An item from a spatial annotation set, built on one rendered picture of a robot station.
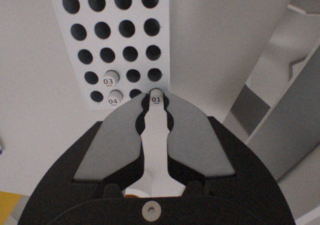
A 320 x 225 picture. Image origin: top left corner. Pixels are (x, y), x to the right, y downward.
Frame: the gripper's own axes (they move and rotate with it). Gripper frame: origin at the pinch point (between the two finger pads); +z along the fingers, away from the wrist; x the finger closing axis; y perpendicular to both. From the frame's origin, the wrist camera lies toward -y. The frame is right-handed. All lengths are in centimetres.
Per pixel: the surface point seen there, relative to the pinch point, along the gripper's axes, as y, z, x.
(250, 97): 37, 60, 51
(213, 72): 0.2, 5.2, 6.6
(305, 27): 3, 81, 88
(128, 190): 17.2, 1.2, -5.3
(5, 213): 167, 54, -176
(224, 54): -1.8, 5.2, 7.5
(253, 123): 38, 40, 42
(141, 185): 17.4, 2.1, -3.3
